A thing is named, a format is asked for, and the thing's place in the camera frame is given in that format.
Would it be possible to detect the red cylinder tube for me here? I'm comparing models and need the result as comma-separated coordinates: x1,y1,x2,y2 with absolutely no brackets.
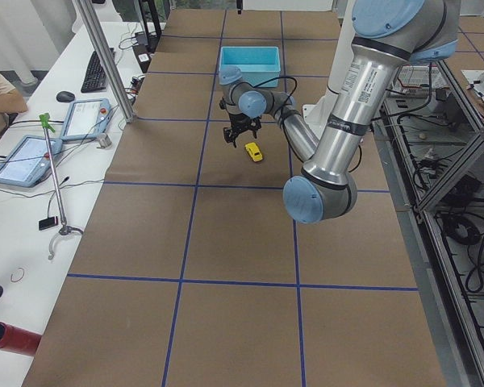
0,322,42,356

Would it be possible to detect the small black device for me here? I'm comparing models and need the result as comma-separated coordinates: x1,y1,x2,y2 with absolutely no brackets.
38,216,59,231

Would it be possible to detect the black keyboard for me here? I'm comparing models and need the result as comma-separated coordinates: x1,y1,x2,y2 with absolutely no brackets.
81,51,107,94

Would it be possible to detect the aluminium frame post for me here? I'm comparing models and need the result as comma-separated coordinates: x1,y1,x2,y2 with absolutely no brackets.
76,0,135,123

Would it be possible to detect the rubber band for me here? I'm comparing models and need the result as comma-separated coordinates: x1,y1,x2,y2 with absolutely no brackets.
10,267,26,283

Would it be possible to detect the black computer mouse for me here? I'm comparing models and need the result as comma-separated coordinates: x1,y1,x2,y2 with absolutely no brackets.
56,90,75,103

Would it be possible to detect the far blue teach pendant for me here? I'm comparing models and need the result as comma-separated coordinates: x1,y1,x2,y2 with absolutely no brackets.
60,98,113,142

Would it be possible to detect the light blue plastic bin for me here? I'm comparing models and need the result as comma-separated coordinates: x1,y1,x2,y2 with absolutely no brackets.
219,46,281,88

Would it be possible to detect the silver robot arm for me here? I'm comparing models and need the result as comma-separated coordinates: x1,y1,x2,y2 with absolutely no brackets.
219,1,461,223

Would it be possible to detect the yellow beetle toy car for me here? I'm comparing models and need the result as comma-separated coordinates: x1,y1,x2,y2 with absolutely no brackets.
244,142,264,163

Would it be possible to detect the small silver metal block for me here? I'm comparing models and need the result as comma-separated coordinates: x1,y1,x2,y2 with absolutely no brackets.
96,133,112,149

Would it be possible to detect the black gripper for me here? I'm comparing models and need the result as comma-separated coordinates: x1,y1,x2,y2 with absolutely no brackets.
223,114,261,146

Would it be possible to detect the green handled reacher grabber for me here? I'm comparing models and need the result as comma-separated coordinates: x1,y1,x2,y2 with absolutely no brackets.
39,113,84,260

